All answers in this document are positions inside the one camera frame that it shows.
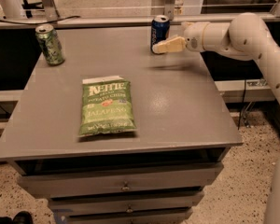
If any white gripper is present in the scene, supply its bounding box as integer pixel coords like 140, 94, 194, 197
152, 21, 209, 54

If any blue pepsi can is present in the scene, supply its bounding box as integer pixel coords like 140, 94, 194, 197
150, 15, 170, 52

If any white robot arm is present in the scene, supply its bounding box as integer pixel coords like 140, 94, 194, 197
152, 12, 280, 224

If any green jalapeno chip bag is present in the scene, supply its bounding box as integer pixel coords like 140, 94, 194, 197
79, 76, 136, 137

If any green soda can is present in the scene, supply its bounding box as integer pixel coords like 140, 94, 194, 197
35, 23, 65, 65

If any grey drawer cabinet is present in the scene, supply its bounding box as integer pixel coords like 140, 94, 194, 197
0, 27, 241, 224

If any top grey drawer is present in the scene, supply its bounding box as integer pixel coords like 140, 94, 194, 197
18, 162, 223, 198

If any grey drawer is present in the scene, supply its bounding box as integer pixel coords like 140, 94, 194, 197
18, 162, 223, 198
49, 189, 203, 216
66, 208, 192, 224

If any middle grey drawer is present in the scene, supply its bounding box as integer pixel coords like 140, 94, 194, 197
49, 189, 203, 216

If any bottom grey drawer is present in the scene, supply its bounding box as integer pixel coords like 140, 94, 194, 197
66, 208, 192, 224

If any black object bottom left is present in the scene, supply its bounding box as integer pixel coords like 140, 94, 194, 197
0, 211, 34, 224

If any grey metal rail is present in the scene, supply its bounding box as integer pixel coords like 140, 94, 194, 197
0, 12, 280, 31

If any black hanging cable right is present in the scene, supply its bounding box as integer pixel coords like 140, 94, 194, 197
237, 79, 247, 131

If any black cable on rail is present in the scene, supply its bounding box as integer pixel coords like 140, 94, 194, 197
0, 15, 82, 26

